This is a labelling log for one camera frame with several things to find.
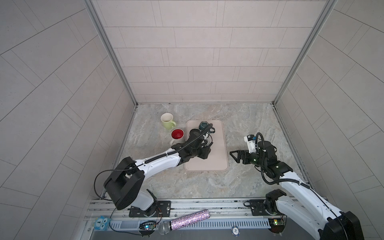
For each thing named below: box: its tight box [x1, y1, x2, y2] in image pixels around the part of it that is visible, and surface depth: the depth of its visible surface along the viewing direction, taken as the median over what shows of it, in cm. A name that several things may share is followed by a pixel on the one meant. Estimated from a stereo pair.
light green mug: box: [160, 112, 177, 130], surface depth 98 cm
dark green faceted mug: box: [198, 121, 215, 134], surface depth 93 cm
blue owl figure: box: [94, 215, 112, 231], surface depth 67 cm
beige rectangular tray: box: [184, 120, 229, 172], surface depth 90 cm
